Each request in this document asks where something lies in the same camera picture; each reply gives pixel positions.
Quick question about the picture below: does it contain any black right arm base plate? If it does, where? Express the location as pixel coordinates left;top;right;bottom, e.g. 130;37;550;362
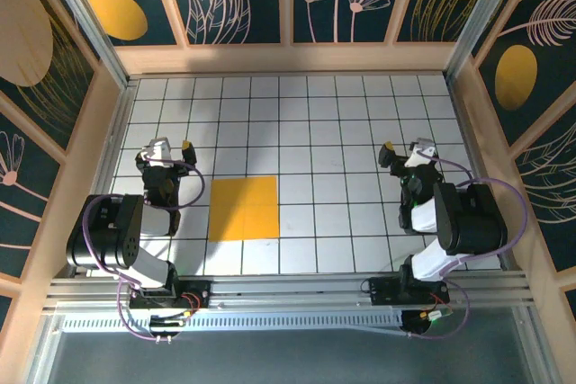
367;275;451;307

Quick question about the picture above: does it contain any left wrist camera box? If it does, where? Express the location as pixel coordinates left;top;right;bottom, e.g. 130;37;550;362
136;136;176;168

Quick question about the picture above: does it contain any aluminium side rail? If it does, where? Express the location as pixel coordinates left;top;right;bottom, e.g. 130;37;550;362
445;73;514;271
71;77;139;277

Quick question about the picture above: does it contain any white slotted cable duct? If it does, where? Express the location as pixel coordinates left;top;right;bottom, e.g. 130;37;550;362
60;309;406;335

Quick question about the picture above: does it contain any aluminium frame rail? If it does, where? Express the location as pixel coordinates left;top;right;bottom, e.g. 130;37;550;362
42;269;535;313

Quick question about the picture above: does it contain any aluminium corner post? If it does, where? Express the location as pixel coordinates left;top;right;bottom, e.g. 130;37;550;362
444;0;539;82
38;0;131;91

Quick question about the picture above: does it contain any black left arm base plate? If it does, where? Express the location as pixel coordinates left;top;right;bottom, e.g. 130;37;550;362
129;279;212;311

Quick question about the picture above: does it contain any black cable connector mount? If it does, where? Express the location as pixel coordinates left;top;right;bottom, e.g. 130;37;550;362
401;308;455;339
149;311;186;341

